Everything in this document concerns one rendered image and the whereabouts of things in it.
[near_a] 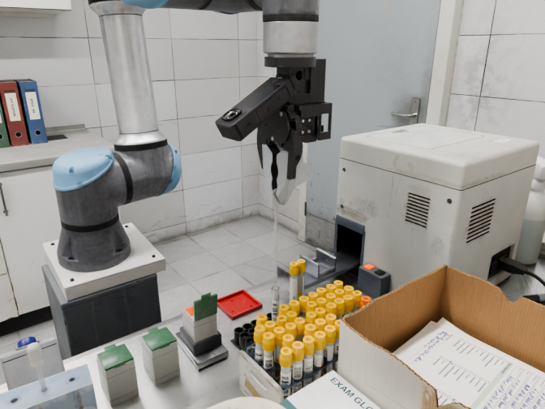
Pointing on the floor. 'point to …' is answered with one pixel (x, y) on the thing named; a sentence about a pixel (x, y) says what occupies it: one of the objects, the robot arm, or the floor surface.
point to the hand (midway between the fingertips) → (276, 196)
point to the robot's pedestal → (101, 313)
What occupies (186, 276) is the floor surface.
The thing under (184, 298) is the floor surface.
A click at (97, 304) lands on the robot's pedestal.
